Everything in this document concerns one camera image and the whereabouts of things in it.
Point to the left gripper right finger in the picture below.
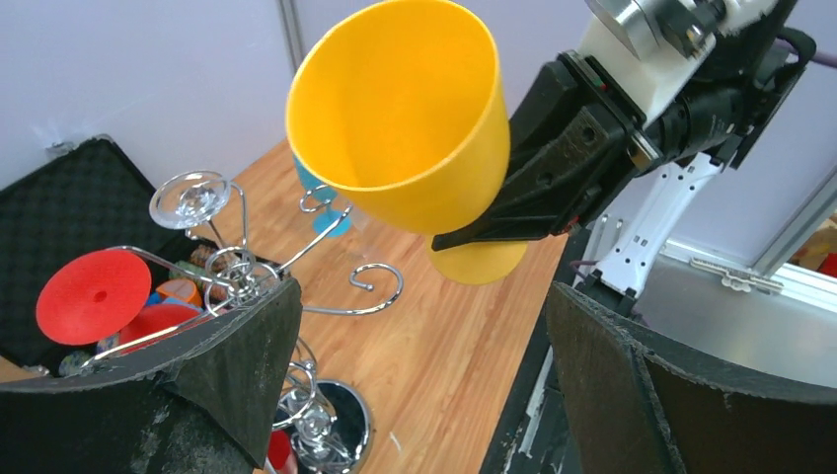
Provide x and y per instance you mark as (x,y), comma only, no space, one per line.
(640,402)

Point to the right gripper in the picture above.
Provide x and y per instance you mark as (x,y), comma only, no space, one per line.
(577,139)

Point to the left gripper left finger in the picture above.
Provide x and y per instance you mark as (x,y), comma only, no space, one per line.
(202,401)

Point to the chrome wine glass rack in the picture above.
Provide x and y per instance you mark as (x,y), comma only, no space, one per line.
(326,422)

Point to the yellow plastic wine glass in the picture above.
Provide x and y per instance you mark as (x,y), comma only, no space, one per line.
(399,107)

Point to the blue plastic wine glass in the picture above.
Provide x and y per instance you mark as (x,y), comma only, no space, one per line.
(327,205)

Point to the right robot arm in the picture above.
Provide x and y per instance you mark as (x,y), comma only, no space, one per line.
(618,279)

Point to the red plastic wine glass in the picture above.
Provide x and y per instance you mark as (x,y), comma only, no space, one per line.
(102,294)

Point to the clear glass at rack back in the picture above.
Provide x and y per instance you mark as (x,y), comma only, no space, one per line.
(190,200)

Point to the black poker chip case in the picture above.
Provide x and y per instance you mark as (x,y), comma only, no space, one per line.
(89,199)

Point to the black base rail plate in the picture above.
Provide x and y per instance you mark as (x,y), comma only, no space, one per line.
(532,434)

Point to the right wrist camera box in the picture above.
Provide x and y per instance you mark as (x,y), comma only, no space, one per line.
(653,48)

